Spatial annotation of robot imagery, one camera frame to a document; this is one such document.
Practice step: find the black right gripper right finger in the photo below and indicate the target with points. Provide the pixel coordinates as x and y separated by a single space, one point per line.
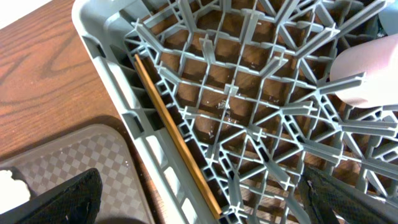
325 197

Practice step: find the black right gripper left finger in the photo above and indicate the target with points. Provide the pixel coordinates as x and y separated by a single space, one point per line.
77 200

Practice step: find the wooden chopstick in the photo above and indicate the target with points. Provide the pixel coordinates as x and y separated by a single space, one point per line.
178 139

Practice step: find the pink plastic cup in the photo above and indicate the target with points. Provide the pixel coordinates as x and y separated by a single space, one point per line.
377 59

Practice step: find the grey dishwasher rack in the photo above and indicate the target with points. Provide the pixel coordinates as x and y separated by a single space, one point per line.
247 84

